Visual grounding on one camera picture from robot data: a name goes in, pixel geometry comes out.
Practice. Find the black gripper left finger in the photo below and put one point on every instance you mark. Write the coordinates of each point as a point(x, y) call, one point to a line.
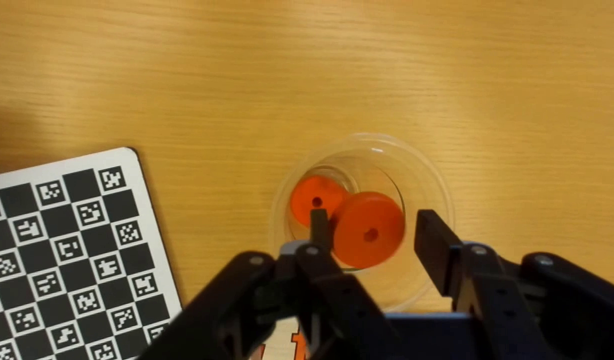
point(273, 306)

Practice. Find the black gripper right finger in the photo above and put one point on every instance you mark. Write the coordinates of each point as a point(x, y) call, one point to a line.
point(533, 306)

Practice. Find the orange wooden disc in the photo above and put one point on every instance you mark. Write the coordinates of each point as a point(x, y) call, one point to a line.
point(312, 193)
point(368, 231)

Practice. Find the transparent plastic cup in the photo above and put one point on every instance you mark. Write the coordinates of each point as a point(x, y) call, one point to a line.
point(426, 181)

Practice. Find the black white marker board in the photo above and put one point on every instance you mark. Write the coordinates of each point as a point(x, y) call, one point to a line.
point(66, 253)

